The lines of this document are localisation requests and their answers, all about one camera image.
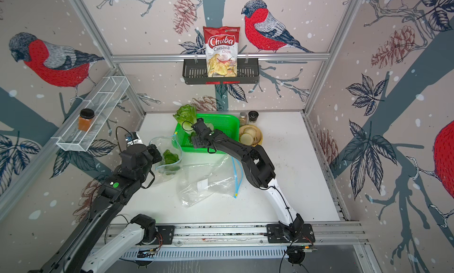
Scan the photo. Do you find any green plastic basket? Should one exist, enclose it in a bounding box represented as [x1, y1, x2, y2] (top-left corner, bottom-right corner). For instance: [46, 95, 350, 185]
[175, 113, 240, 154]

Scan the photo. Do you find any red cassava chips bag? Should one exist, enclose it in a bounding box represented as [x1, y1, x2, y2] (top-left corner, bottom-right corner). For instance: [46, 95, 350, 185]
[203, 27, 240, 78]

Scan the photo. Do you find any metal cap spice jar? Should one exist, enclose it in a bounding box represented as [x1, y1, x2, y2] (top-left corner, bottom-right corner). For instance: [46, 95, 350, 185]
[239, 112, 248, 126]

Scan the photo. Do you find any chinese cabbage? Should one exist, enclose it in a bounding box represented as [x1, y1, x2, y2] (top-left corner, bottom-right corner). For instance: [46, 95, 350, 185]
[163, 150, 180, 172]
[173, 105, 197, 129]
[189, 123, 215, 143]

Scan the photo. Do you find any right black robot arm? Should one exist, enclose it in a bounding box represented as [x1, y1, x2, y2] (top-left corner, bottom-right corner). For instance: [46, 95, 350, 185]
[192, 118, 305, 242]

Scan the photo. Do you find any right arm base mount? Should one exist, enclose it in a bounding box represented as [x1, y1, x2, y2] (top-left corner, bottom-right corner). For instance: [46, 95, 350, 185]
[264, 223, 316, 244]

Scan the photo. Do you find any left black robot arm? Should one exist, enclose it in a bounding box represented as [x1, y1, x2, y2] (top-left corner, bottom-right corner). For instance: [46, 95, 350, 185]
[38, 144, 163, 273]

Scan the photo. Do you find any upright chinese cabbage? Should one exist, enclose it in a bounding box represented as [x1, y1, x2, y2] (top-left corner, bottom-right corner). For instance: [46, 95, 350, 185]
[173, 105, 197, 129]

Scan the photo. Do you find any black cap pepper grinder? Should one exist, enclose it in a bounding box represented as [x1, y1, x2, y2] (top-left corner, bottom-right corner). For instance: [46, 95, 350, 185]
[248, 111, 259, 125]

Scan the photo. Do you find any clear acrylic wall shelf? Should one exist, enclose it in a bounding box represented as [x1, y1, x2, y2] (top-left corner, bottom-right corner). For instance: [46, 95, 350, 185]
[56, 76, 130, 152]

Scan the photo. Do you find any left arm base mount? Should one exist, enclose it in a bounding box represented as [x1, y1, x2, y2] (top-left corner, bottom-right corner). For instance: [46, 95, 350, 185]
[138, 225, 176, 246]

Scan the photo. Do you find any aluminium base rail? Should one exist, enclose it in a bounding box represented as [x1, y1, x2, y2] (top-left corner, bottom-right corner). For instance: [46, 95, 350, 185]
[92, 221, 370, 249]

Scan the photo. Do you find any yellow bamboo steamer bowl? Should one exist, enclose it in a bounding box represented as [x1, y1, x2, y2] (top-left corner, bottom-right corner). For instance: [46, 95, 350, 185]
[239, 125, 263, 146]

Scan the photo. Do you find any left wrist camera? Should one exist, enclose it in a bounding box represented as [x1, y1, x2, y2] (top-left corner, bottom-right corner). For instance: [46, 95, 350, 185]
[125, 132, 143, 146]

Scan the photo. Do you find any orange spice jar black lid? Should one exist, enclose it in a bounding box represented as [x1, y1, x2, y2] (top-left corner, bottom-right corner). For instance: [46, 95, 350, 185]
[78, 108, 95, 132]

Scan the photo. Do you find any clear zipper bag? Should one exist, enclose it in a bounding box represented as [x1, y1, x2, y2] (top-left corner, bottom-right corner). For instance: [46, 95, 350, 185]
[176, 156, 245, 208]
[150, 134, 183, 185]

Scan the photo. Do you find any white steamed bun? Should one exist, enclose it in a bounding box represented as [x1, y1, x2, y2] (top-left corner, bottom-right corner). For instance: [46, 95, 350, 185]
[240, 133, 254, 146]

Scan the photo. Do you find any black wall basket shelf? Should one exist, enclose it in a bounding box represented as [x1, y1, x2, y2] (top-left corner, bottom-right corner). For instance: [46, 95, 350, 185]
[183, 59, 260, 85]

